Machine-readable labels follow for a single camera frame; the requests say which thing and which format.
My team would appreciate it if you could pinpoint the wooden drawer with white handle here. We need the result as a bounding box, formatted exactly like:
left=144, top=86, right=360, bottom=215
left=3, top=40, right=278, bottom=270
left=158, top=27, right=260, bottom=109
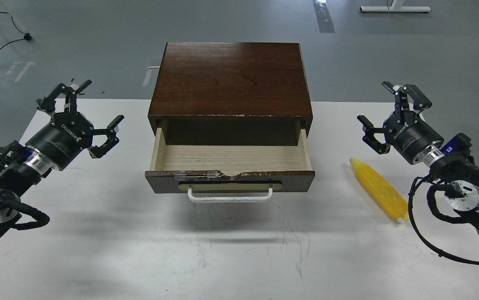
left=145, top=128, right=315, bottom=203

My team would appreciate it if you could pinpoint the dark wooden drawer cabinet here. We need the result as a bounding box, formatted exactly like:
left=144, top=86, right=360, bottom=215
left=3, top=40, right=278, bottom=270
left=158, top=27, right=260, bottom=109
left=148, top=42, right=313, bottom=146

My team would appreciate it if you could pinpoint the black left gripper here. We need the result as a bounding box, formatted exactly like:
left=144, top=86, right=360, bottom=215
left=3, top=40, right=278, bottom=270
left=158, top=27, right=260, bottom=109
left=25, top=80, right=125, bottom=171

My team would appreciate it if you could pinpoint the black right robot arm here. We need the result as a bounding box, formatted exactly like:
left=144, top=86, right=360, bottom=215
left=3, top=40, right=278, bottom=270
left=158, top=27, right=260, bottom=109
left=357, top=81, right=479, bottom=265

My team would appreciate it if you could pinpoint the white desk foot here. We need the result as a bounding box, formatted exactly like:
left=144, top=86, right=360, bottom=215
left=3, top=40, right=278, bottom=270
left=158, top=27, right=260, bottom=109
left=360, top=0, right=431, bottom=13

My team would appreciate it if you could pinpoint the yellow corn cob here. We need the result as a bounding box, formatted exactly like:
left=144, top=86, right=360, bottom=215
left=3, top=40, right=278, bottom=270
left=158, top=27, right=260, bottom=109
left=349, top=157, right=409, bottom=221

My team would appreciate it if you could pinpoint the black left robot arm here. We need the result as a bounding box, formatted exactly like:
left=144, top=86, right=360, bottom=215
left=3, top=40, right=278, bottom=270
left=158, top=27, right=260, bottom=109
left=0, top=80, right=124, bottom=239

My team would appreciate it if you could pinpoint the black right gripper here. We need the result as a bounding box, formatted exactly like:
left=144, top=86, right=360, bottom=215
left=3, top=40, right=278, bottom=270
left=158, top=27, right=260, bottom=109
left=357, top=81, right=444, bottom=165

